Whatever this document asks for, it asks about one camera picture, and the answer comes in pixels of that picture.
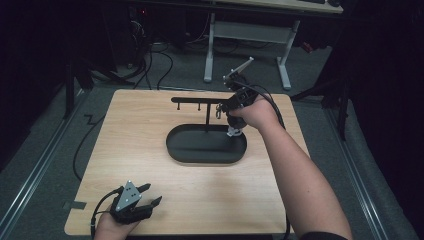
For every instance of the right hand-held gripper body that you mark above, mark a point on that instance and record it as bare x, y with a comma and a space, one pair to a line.
241, 93

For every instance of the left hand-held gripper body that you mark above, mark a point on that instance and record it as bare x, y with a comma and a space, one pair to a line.
128, 200

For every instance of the silver carabiner key clip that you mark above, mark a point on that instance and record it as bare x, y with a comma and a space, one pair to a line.
218, 111

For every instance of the black key holder stand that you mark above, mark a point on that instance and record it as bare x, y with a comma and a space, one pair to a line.
205, 145

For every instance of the person's right hand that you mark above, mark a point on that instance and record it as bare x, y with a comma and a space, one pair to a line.
258, 115

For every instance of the person's left hand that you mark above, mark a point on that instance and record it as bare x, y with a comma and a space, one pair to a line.
111, 228

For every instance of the grey tape patch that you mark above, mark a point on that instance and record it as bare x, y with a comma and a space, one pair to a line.
76, 205

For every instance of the dark metal stand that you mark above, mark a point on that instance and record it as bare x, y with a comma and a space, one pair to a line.
333, 96
80, 80

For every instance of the black computer tower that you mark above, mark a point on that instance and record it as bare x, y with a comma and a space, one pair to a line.
137, 33

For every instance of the black sleeve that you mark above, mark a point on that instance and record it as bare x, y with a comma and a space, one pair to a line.
325, 236

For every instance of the white frame desk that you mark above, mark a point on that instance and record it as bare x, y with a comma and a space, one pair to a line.
253, 31

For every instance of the metal floor rail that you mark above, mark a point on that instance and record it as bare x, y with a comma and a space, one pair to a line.
363, 180
36, 170

